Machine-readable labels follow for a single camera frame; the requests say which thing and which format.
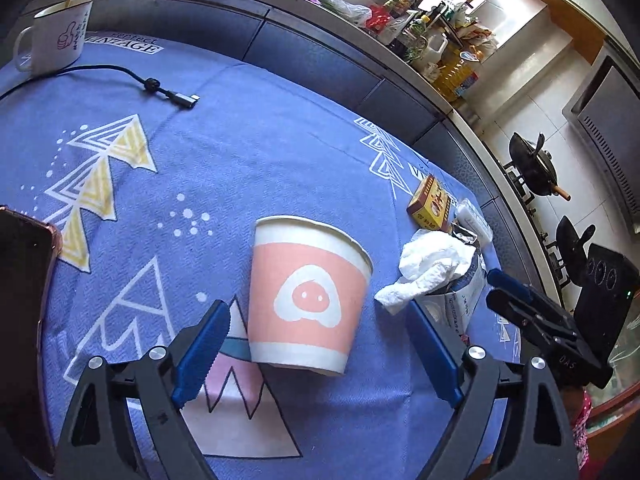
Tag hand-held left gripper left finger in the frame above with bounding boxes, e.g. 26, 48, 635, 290
54, 299, 233, 480

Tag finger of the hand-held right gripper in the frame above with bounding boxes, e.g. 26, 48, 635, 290
487, 268, 573, 313
486, 287, 578, 341

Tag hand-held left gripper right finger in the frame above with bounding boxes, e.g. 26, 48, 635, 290
405, 300, 583, 480

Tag silver wrapper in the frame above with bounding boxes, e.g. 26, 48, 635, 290
450, 222, 483, 252

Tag white tissue packet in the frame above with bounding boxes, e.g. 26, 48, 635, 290
452, 199, 493, 246

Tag white tissue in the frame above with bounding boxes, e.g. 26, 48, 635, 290
374, 230, 478, 316

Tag small yellow cardboard box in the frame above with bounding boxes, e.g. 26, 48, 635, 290
406, 174, 458, 233

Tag pink and white paper cup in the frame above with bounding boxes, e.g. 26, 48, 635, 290
248, 216, 374, 377

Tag black frying pan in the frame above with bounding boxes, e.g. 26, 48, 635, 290
555, 215, 597, 281

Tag black gas stove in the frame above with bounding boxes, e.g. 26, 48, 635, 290
500, 160, 576, 291

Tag black wok with lid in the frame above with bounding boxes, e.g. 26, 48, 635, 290
507, 132, 571, 201

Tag person's patterned clothing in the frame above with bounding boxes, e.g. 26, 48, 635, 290
562, 385, 593, 471

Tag steel range hood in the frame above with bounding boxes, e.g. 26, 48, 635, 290
562, 55, 640, 233

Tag smartphone in pink case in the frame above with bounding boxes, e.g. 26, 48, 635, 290
0, 205, 63, 476

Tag blue printed tablecloth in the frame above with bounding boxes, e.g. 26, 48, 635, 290
0, 35, 526, 480

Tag yellow cooking oil bottle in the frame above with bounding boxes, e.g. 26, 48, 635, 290
435, 55, 481, 102

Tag white plastic jug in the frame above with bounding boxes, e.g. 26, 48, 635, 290
420, 35, 448, 76

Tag group of condiment bottles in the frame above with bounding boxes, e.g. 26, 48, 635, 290
357, 0, 496, 61

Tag clear plastic bag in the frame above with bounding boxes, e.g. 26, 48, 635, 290
325, 0, 372, 23

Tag white printed mug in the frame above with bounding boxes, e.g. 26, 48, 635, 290
12, 0, 96, 73

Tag black charging cable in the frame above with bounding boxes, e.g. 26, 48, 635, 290
0, 64, 200, 110

